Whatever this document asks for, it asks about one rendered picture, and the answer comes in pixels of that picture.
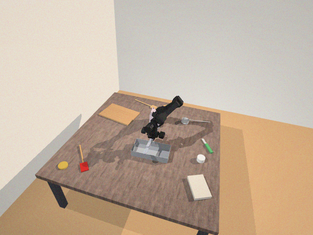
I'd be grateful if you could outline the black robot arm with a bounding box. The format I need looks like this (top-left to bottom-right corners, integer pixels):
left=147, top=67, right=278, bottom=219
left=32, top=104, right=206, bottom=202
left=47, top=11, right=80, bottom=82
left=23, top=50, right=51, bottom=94
left=144, top=96, right=184, bottom=139

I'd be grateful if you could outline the grey saucepan with handle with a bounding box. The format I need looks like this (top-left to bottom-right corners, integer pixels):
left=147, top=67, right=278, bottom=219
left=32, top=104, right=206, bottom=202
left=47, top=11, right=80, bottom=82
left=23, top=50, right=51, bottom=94
left=181, top=117, right=189, bottom=124

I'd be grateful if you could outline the light wooden board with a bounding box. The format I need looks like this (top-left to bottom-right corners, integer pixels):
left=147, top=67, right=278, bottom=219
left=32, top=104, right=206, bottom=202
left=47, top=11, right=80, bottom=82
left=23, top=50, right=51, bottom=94
left=99, top=103, right=140, bottom=126

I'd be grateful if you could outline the white short cylinder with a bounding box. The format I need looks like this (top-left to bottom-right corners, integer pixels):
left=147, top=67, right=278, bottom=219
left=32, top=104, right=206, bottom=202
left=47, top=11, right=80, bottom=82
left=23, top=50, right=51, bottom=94
left=197, top=154, right=205, bottom=163

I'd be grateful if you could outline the cream flat rectangular block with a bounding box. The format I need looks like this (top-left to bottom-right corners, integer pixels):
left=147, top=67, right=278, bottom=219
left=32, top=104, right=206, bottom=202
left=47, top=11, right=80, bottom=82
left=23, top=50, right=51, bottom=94
left=187, top=174, right=212, bottom=201

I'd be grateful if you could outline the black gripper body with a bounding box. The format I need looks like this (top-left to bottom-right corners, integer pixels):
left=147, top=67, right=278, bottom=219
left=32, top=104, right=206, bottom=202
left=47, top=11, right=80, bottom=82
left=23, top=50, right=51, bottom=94
left=141, top=127, right=165, bottom=139

